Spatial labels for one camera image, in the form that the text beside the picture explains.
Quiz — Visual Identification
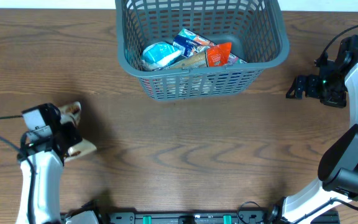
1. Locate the white brown snack bag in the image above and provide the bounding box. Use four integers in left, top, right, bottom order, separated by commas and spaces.
58, 101, 97, 162

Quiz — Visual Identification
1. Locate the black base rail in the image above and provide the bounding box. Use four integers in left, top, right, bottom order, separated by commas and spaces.
60, 210, 341, 224

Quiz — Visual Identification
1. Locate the blue tissue multipack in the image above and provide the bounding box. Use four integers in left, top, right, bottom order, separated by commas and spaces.
172, 27, 247, 65

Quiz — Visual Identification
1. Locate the grey plastic basket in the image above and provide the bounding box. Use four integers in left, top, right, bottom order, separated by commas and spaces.
115, 0, 289, 101

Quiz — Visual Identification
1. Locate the blue white snack packet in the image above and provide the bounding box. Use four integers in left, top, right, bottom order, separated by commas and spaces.
141, 42, 181, 71

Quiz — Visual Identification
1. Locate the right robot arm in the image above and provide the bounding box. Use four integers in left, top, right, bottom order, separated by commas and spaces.
264, 35, 358, 223

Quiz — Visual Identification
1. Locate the black cable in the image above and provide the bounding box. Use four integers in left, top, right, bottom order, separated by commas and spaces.
0, 114, 37, 224
320, 23, 358, 60

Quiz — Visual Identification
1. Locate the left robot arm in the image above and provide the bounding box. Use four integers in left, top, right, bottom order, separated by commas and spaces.
16, 101, 98, 223

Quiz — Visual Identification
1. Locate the left black cable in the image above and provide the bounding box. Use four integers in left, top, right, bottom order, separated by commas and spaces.
0, 114, 37, 224

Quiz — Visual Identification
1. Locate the orange cracker package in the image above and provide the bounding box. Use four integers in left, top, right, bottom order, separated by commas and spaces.
165, 42, 232, 70

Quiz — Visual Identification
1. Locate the right black cable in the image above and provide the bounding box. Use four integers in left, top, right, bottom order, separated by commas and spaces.
320, 23, 358, 60

